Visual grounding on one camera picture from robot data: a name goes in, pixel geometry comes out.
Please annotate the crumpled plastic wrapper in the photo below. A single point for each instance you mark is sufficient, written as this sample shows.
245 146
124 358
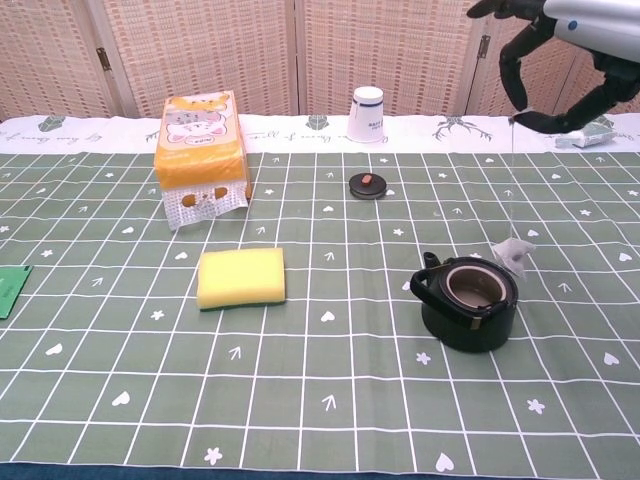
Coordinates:
597 135

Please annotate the orange cat tissue pack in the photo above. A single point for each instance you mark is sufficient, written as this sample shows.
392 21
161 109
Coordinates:
200 145

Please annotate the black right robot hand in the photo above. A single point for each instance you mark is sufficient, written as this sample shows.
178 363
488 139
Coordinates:
575 119

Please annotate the green card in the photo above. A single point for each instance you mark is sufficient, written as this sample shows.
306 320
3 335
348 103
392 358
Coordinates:
9 295

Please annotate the white paper cup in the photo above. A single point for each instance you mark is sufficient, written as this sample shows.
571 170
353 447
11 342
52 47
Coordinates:
366 115

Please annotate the green checked tablecloth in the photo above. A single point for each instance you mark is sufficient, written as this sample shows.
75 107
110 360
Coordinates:
320 390

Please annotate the black teapot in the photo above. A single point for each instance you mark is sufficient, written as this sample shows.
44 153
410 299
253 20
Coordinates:
465 310

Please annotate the woven folding screen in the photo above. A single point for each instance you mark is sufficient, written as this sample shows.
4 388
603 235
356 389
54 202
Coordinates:
280 55

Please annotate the yellow green sponge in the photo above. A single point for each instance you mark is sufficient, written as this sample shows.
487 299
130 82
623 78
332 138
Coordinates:
241 276

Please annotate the black teapot lid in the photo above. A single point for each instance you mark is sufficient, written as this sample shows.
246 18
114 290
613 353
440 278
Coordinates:
367 186

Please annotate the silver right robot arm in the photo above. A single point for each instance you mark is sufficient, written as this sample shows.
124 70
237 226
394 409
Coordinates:
595 22

